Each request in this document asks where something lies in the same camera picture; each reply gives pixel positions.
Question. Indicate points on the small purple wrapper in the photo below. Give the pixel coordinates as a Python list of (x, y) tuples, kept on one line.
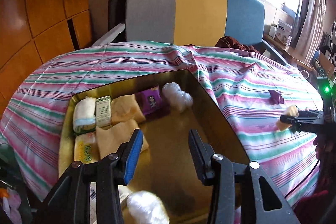
[(276, 97)]

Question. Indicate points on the wooden wardrobe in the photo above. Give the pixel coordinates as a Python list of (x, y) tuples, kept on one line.
[(35, 31)]

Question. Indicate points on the white diaper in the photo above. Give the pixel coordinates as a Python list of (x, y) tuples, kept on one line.
[(84, 119)]

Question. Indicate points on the tan sponge block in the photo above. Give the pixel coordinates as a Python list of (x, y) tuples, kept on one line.
[(283, 123), (124, 108), (109, 140)]

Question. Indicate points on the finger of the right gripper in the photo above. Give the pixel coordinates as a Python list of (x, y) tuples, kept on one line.
[(308, 121)]

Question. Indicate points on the purple sachet packet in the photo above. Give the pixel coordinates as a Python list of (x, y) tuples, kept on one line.
[(150, 100)]

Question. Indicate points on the white product box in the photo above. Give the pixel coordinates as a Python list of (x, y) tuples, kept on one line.
[(283, 30)]

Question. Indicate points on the striped bed quilt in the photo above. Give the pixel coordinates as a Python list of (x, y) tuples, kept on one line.
[(238, 82)]

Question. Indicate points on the white plastic ball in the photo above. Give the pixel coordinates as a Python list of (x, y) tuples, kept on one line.
[(146, 207), (176, 97)]

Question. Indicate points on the gold tin box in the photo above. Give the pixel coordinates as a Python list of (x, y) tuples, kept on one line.
[(166, 168)]

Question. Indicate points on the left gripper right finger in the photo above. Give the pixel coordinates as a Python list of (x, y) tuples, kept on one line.
[(261, 200)]

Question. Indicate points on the green white small box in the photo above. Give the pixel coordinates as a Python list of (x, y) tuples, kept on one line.
[(103, 111)]

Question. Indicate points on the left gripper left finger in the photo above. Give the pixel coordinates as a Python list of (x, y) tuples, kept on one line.
[(68, 200)]

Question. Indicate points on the black rolled mat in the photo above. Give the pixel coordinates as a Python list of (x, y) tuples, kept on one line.
[(116, 3)]

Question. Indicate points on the wooden side table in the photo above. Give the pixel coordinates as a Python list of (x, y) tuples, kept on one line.
[(289, 54)]

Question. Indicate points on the dark red cloth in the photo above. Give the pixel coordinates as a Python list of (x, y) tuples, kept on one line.
[(229, 42)]

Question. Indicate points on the grey yellow blue chair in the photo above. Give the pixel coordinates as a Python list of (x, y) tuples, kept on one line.
[(198, 22)]

